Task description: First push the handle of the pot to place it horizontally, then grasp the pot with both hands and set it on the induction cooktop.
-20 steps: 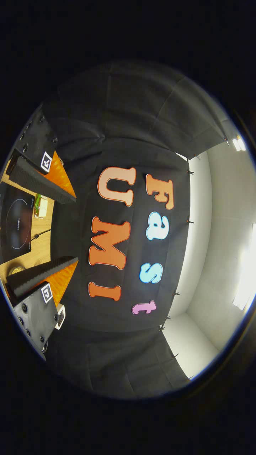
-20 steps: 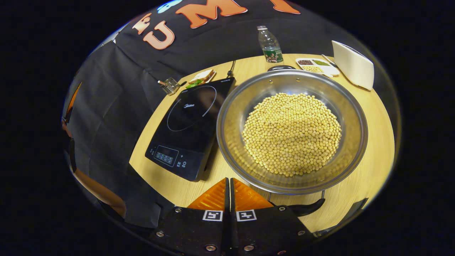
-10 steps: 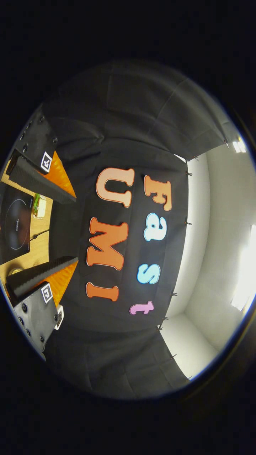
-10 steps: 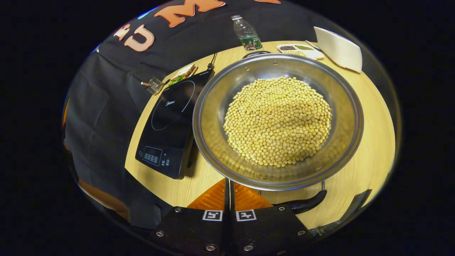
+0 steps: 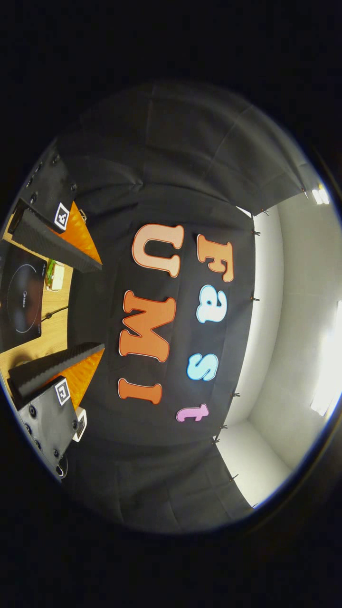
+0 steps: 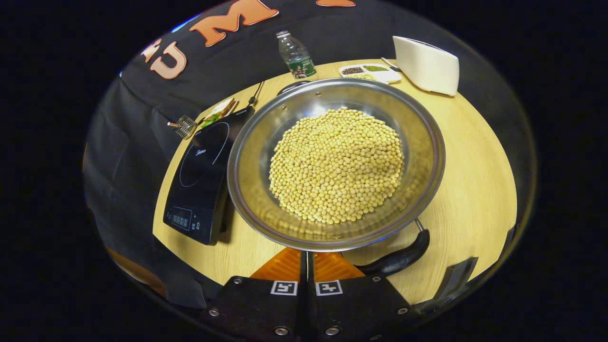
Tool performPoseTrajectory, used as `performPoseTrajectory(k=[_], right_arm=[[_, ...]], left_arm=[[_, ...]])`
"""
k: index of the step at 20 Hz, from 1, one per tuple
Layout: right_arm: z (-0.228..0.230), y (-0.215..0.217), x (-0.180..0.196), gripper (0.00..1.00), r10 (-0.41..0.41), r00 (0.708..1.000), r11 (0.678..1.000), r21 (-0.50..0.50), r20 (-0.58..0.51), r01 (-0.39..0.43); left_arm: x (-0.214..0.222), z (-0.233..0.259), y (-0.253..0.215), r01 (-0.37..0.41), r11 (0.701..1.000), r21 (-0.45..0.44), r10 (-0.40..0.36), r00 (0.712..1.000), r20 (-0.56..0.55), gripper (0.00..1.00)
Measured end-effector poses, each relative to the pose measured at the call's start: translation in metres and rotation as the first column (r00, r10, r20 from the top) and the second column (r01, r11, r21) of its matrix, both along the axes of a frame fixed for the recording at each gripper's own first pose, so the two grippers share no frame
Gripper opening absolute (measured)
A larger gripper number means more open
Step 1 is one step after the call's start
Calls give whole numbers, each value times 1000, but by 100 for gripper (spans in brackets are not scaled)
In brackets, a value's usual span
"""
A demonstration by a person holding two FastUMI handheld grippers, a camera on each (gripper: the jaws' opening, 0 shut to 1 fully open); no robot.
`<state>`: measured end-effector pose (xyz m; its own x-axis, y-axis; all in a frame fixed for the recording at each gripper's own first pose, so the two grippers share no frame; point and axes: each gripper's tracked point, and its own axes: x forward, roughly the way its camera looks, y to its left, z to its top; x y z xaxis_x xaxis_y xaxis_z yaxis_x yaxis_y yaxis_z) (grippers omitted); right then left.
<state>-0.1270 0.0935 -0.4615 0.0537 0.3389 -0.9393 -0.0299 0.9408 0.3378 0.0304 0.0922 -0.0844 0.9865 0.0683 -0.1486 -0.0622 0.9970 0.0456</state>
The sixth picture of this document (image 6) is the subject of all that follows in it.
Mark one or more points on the pile of green beans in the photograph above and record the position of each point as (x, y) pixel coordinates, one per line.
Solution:
(375, 68)

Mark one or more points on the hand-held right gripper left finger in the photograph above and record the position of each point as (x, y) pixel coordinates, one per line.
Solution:
(266, 304)

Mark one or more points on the pile of yellow soybeans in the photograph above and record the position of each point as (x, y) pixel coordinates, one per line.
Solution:
(337, 166)

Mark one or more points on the small pile of pale beans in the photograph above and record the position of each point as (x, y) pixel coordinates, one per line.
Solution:
(363, 76)

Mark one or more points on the clear plastic water bottle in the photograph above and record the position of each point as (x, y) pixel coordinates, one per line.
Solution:
(297, 59)

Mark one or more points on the black backdrop cloth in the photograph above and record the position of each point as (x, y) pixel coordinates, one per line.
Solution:
(128, 156)

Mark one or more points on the pile of dark red beans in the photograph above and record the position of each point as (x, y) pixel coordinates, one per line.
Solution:
(352, 70)

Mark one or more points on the stainless steel pot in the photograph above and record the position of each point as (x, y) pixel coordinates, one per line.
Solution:
(256, 156)

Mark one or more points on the plate of food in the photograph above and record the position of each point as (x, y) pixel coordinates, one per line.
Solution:
(218, 113)

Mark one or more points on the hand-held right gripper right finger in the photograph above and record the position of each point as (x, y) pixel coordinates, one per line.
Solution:
(351, 308)

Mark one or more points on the white toaster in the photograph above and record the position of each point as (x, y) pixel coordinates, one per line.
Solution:
(427, 66)

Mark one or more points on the white divided bean tray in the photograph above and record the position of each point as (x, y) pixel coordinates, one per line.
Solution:
(387, 75)

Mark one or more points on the black induction cooktop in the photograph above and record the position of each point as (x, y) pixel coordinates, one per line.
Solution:
(199, 190)

